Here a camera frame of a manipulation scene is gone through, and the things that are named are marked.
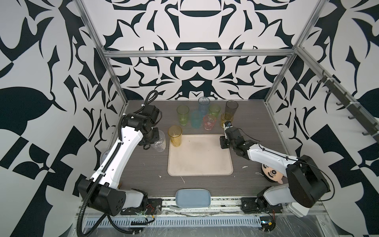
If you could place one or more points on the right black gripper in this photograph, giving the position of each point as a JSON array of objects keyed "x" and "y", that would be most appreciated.
[{"x": 221, "y": 141}]

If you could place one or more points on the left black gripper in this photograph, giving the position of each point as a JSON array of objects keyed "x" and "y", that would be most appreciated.
[{"x": 156, "y": 132}]

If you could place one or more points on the amber plastic cup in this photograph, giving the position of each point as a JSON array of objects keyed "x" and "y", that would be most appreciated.
[{"x": 175, "y": 135}]

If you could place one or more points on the beige plastic tray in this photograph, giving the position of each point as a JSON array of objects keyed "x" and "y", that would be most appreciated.
[{"x": 199, "y": 155}]

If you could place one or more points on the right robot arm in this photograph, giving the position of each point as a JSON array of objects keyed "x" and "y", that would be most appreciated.
[{"x": 306, "y": 183}]

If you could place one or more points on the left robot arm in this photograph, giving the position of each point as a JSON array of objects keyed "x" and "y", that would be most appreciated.
[{"x": 101, "y": 189}]

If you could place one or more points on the yellow plastic cup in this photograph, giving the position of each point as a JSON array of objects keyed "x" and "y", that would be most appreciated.
[{"x": 225, "y": 119}]

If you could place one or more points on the pink plastic cup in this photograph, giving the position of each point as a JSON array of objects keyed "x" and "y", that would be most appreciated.
[{"x": 209, "y": 122}]

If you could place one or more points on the grey smoked plastic cup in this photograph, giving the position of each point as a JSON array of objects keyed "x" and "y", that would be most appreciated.
[{"x": 230, "y": 109}]

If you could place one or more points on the small green plastic cup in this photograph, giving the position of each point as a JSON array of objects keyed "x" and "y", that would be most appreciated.
[{"x": 214, "y": 110}]

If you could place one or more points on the tall green plastic cup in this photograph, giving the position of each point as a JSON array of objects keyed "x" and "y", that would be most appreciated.
[{"x": 183, "y": 113}]

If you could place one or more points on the teal frosted plastic cup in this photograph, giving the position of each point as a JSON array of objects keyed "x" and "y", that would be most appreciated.
[{"x": 196, "y": 119}]

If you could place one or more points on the blue clear plastic cup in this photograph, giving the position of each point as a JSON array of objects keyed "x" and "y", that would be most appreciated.
[{"x": 203, "y": 105}]

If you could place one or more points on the cartoon face plush toy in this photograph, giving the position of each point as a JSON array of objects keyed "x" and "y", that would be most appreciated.
[{"x": 271, "y": 174}]

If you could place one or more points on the blue grey oval dish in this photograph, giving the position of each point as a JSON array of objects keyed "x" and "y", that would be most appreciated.
[{"x": 193, "y": 198}]

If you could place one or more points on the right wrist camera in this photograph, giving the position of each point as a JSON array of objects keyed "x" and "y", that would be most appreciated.
[{"x": 227, "y": 124}]

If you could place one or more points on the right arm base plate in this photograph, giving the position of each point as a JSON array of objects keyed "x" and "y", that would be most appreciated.
[{"x": 258, "y": 205}]

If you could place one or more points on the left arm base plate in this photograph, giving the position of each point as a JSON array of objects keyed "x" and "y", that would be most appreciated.
[{"x": 150, "y": 206}]

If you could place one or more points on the white slotted cable duct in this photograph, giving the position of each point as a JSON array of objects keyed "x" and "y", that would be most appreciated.
[{"x": 184, "y": 221}]

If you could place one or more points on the black wall hook rack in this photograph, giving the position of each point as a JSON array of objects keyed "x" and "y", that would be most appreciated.
[{"x": 347, "y": 101}]

